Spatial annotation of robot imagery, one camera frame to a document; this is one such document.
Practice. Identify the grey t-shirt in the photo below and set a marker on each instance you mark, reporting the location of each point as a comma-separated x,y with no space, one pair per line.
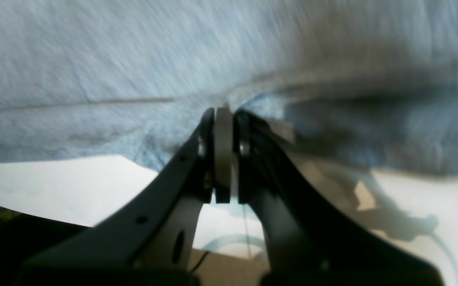
366,82

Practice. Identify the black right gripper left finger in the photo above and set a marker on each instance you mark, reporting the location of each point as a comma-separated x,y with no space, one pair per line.
148,242

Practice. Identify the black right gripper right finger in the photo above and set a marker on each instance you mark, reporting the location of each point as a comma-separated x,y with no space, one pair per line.
308,241

